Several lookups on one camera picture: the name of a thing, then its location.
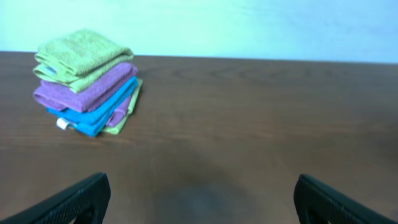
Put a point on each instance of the purple folded cloth top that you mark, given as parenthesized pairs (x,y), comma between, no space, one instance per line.
(59,97)

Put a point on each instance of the purple folded cloth lower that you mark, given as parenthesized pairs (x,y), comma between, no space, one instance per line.
(119,113)

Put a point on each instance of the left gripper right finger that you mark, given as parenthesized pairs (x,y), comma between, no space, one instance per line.
(316,202)

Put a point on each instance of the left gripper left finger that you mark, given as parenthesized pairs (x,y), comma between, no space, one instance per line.
(83,202)

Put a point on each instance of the blue folded cloth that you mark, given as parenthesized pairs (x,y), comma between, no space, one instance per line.
(91,123)

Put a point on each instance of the green microfiber cloth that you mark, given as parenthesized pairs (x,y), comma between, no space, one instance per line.
(78,59)

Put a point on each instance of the purple folded cloth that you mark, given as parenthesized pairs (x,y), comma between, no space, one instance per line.
(119,113)
(59,97)

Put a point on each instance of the green folded cloth bottom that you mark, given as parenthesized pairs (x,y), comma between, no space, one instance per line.
(115,130)

